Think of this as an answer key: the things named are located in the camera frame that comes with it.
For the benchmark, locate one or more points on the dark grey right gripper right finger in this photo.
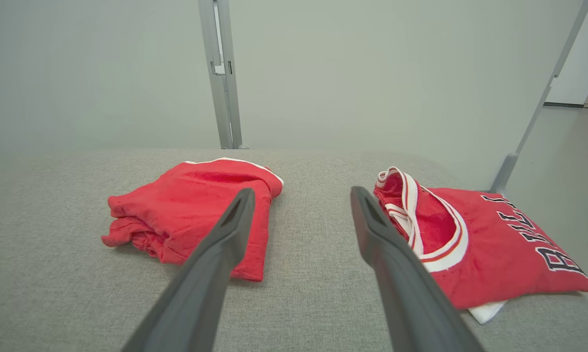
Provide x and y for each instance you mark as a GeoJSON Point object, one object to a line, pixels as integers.
{"type": "Point", "coordinates": [401, 278]}

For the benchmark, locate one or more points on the red shorts white stripe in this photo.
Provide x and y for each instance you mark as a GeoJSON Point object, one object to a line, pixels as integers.
{"type": "Point", "coordinates": [176, 210]}

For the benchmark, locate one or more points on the grey metal upright post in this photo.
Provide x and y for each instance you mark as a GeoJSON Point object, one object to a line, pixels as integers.
{"type": "Point", "coordinates": [228, 107]}

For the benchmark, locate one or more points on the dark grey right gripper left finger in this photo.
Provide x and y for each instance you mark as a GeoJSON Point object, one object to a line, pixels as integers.
{"type": "Point", "coordinates": [211, 274]}

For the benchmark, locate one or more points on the red basketball jersey white trim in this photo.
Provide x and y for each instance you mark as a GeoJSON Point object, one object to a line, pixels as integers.
{"type": "Point", "coordinates": [494, 254]}

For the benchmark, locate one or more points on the grey slanted metal post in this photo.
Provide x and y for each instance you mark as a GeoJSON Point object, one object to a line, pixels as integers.
{"type": "Point", "coordinates": [507, 171]}

